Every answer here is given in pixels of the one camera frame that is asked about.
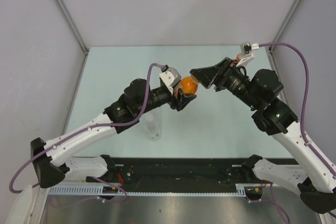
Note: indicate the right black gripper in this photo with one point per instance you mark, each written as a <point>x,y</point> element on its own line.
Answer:
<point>207,76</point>

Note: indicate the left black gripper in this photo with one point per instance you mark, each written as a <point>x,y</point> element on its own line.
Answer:
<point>181,100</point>

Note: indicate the small orange juice bottle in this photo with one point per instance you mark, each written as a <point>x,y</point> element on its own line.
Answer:
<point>188,85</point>

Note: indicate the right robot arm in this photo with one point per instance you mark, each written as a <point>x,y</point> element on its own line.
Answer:
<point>314,182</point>

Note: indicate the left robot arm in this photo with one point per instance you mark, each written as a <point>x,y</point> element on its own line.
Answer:
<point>54,160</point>

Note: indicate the clear water bottle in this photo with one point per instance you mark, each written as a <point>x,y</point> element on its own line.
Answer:
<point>152,127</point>

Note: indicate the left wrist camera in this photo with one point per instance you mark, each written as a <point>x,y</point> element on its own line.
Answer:
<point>170,77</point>

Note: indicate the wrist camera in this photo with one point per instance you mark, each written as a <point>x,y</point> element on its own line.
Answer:
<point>170,77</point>
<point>247,49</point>

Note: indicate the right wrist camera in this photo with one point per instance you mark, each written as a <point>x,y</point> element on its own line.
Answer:
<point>247,49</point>

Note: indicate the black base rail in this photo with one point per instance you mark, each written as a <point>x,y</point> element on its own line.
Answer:
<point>181,174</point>

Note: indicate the white slotted cable duct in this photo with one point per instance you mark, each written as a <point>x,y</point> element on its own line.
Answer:
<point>104,190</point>

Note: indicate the right aluminium frame post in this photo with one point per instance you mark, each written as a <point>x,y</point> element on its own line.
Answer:
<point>287,20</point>

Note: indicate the aluminium frame post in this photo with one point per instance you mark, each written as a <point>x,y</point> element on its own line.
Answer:
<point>71,25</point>
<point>287,20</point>

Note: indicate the left aluminium frame post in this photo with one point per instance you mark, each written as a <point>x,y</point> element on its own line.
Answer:
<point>71,25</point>

